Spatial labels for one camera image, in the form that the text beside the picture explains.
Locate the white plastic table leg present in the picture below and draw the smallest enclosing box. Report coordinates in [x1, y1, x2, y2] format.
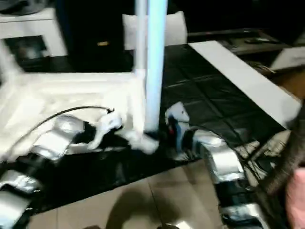
[0, 38, 24, 82]
[133, 0, 150, 75]
[144, 0, 169, 137]

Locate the white plastic table top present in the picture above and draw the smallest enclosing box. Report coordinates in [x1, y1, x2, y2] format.
[0, 69, 160, 163]

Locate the black mat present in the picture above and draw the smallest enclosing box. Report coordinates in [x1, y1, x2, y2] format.
[0, 44, 290, 214]

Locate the white flat board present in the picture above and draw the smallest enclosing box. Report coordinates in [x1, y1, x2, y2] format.
[189, 40, 302, 128]

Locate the dark textured bundle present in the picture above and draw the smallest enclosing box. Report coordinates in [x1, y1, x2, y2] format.
[261, 114, 305, 197]

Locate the white cardboard box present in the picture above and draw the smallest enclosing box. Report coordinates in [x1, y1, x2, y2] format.
[271, 46, 305, 71]

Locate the white cabinet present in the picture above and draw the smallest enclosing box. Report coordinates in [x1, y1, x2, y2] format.
[0, 7, 67, 58]

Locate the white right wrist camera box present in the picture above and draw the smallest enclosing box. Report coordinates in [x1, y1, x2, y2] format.
[165, 102, 191, 154]

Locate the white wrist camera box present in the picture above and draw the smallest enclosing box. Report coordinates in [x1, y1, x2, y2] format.
[165, 102, 191, 154]
[88, 111, 123, 151]

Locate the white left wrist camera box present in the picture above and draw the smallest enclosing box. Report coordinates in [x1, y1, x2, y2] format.
[88, 111, 123, 151]

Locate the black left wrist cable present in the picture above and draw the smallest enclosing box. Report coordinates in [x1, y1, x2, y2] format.
[10, 106, 115, 153]

